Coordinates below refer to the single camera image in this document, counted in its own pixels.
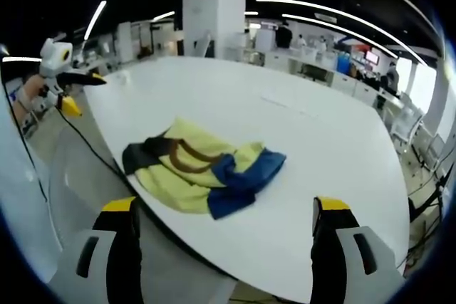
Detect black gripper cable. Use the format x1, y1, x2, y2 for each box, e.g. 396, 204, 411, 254
55, 103, 128, 178

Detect white office chair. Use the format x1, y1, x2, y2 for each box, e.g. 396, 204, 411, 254
193, 32, 216, 58
390, 94, 425, 147

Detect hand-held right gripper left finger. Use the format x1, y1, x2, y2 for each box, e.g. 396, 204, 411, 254
49, 196, 143, 304

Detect thin black cable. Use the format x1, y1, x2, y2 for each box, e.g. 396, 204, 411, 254
2, 79, 48, 203

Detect blue water bottles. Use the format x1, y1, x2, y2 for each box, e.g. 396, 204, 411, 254
336, 51, 353, 71

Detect long ceiling light strip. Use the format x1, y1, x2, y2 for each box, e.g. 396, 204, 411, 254
255, 0, 398, 58
282, 14, 427, 66

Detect person's left hand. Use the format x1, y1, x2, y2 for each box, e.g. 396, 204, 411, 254
23, 74, 49, 103

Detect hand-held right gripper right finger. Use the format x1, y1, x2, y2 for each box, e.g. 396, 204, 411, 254
310, 196, 410, 304

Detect white square pillar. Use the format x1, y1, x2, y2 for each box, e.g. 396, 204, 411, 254
182, 0, 247, 60

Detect short ceiling light strip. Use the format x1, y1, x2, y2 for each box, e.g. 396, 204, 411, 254
83, 0, 108, 41
152, 11, 176, 23

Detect yellow and blue garment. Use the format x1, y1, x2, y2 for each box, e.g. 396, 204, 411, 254
122, 115, 288, 221

